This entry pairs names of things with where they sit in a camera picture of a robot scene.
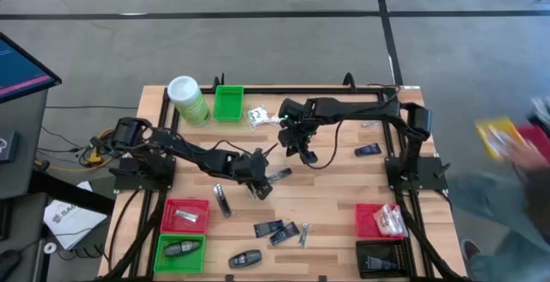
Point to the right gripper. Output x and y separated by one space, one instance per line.
296 120

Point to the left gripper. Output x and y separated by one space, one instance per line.
251 168

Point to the long clear packet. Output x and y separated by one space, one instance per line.
303 234

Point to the clear bag with white cotton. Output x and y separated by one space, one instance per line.
382 217

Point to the clear bag with round print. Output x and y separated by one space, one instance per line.
399 226

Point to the navy blue toiletry tube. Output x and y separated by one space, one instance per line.
267 229
378 264

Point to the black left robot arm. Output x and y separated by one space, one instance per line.
180 144

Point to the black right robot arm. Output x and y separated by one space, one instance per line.
365 106

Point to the black flat packs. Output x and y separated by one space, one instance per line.
284 233

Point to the vanity pack clear bag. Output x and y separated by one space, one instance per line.
258 116

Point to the black pack right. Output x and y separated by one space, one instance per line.
368 149

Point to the narrow green plastic basket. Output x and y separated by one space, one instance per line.
228 103

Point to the black table clamp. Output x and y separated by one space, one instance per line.
349 75
222 81

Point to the red plastic basket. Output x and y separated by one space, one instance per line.
172 226
364 226

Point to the green disinfecting wipes canister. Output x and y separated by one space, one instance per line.
189 101

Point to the wide green plastic basket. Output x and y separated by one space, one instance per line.
176 265

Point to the black plastic basket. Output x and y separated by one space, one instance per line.
401 258

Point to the black bar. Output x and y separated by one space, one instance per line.
73 194

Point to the white paper booklet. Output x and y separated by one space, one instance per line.
71 224

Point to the yellow package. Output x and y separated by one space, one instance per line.
498 138

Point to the white tape roll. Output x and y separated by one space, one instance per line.
47 247

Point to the person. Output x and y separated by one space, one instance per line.
515 230

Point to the red package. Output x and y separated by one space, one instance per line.
537 138

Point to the grey cabinet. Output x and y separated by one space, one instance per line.
30 123

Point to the black box with sticker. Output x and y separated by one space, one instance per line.
6 146

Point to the black computer mouse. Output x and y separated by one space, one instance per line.
7 265

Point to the computer monitor with blue screen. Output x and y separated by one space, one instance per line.
21 69

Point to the black aluminium table frame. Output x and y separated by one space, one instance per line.
266 90

